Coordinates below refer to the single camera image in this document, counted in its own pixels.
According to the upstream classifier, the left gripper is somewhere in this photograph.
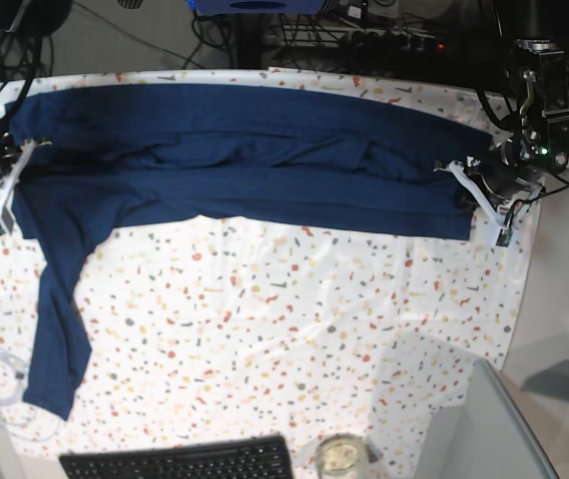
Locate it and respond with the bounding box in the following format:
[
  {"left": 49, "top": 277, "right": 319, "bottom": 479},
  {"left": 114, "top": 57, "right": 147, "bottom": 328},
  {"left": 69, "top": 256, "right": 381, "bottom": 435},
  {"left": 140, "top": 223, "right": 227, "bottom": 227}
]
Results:
[{"left": 454, "top": 148, "right": 546, "bottom": 213}]

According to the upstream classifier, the dark blue t-shirt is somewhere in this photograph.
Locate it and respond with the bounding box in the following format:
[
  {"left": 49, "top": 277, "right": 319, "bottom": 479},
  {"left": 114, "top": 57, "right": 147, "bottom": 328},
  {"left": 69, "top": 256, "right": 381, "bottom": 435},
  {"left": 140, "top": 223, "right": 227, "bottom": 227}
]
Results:
[{"left": 9, "top": 84, "right": 492, "bottom": 419}]

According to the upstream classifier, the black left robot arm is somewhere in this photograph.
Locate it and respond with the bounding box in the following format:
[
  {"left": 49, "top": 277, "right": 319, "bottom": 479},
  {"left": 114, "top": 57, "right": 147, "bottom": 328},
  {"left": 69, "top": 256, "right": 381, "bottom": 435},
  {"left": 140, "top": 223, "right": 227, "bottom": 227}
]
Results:
[{"left": 457, "top": 1, "right": 569, "bottom": 216}]

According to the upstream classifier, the black power strip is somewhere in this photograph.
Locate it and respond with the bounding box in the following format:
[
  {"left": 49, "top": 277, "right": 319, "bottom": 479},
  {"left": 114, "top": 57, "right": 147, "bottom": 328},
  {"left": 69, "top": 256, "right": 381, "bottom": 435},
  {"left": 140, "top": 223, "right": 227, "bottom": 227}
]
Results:
[{"left": 349, "top": 29, "right": 447, "bottom": 53}]

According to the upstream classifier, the grey monitor back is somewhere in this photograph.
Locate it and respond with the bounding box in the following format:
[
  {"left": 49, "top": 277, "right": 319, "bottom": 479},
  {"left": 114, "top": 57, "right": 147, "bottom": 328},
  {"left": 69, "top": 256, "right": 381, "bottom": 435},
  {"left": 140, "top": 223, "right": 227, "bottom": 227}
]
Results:
[{"left": 415, "top": 359, "right": 558, "bottom": 479}]

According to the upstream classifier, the blue box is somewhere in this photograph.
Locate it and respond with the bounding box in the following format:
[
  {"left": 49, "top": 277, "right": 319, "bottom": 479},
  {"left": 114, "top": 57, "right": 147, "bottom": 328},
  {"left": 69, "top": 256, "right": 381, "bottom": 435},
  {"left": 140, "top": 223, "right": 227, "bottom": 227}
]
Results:
[{"left": 187, "top": 0, "right": 338, "bottom": 15}]

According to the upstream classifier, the white terrazzo tablecloth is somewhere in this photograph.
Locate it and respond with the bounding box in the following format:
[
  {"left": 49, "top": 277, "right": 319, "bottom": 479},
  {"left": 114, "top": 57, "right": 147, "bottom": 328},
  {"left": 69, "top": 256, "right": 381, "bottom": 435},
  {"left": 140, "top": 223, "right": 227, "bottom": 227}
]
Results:
[{"left": 0, "top": 69, "right": 538, "bottom": 478}]

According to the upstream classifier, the glass jar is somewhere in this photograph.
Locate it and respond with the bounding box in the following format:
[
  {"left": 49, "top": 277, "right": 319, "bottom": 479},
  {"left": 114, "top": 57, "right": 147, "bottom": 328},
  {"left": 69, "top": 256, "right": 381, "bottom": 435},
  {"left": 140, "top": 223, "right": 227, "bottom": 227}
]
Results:
[{"left": 315, "top": 434, "right": 369, "bottom": 479}]

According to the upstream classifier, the black keyboard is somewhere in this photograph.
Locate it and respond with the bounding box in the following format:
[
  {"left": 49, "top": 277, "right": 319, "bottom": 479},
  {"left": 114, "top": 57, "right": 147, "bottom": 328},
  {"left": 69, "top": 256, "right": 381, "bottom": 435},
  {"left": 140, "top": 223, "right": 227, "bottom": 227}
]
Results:
[{"left": 59, "top": 435, "right": 293, "bottom": 479}]

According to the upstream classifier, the coiled white cable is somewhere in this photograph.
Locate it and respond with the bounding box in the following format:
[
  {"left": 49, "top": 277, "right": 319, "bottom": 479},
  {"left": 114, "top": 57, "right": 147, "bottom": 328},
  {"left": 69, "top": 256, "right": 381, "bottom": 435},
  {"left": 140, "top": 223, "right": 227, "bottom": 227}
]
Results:
[{"left": 0, "top": 343, "right": 62, "bottom": 443}]

